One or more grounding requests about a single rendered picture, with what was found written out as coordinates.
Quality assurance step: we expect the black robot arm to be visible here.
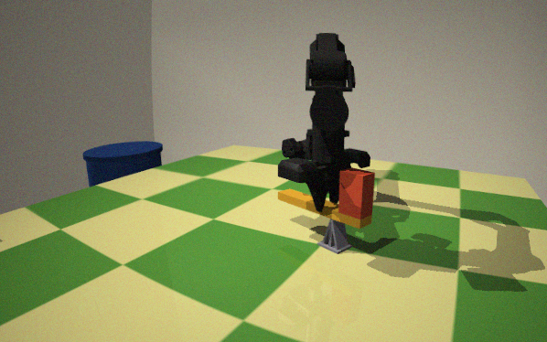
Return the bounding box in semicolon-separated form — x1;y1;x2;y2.
282;33;356;161

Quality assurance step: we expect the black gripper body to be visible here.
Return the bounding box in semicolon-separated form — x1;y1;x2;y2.
278;124;370;183

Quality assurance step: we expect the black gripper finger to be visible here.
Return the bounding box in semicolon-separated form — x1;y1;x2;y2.
325;168;340;203
306;177;330;212

